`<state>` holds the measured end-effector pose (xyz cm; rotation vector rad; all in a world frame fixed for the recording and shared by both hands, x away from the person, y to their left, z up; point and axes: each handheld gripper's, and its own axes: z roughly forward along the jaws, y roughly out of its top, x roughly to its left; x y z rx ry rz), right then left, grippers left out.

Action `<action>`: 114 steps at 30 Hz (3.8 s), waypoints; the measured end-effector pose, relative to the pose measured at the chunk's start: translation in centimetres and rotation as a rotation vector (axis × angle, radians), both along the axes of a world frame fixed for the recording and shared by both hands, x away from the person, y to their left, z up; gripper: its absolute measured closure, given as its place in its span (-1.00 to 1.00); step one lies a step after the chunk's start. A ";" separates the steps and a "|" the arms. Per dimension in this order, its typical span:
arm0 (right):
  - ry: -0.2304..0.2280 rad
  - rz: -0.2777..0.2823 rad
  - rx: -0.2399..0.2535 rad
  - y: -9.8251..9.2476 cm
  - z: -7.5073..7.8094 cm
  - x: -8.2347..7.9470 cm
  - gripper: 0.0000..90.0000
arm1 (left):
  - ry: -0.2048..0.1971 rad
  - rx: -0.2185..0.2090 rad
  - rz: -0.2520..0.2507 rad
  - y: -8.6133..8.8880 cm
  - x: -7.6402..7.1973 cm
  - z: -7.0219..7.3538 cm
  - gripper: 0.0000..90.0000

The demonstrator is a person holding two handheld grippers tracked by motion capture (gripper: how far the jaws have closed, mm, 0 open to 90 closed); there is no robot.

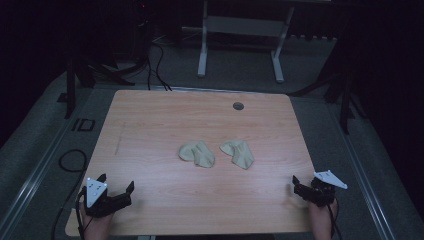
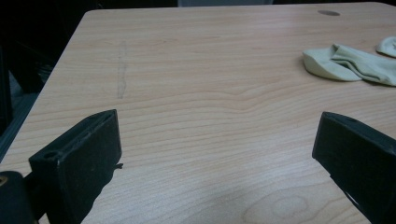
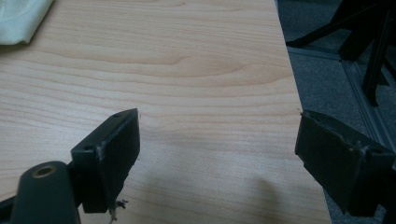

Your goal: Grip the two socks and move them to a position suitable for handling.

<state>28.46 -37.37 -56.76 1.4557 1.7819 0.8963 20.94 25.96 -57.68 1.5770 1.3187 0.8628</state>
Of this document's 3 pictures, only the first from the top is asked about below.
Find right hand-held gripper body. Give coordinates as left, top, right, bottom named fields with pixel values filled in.
left=294, top=169, right=348, bottom=208

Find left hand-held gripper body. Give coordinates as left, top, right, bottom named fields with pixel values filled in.
left=80, top=177, right=133, bottom=219

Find beige sock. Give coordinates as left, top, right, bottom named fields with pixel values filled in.
left=178, top=140, right=216, bottom=169
left=219, top=140, right=255, bottom=171

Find person's left hand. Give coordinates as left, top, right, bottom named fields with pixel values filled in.
left=79, top=207, right=115, bottom=240

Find person's right hand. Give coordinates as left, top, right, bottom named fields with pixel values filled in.
left=307, top=198, right=338, bottom=240

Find black metal stand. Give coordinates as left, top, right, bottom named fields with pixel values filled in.
left=289, top=39, right=368, bottom=135

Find black tripod stand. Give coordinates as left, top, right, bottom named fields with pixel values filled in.
left=57, top=53, right=149, bottom=120

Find black looped floor cable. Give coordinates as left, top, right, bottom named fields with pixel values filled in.
left=49, top=148, right=89, bottom=240

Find metal floor rail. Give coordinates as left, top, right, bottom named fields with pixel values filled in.
left=0, top=87, right=101, bottom=234
left=324, top=99, right=399, bottom=240

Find black hanging cables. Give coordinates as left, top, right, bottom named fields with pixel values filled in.
left=145, top=39, right=173, bottom=92

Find white metal desk frame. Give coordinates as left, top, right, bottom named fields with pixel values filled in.
left=197, top=0, right=296, bottom=84

